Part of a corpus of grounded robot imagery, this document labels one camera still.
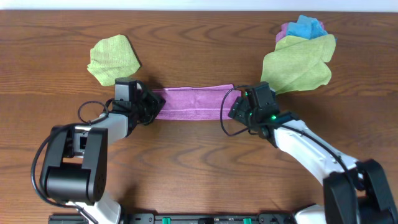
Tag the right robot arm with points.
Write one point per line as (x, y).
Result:
(353, 191)

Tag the purple microfiber cloth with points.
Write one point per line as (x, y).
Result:
(194, 104)

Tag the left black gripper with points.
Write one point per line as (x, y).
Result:
(157, 102)

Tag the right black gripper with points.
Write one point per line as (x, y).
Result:
(239, 109)

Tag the blue cloth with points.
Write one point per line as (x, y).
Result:
(306, 27)

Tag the olive green cloth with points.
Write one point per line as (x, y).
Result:
(299, 64)

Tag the folded light green cloth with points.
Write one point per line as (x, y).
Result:
(112, 58)

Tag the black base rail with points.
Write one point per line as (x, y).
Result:
(264, 218)

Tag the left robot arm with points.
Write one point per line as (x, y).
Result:
(69, 169)

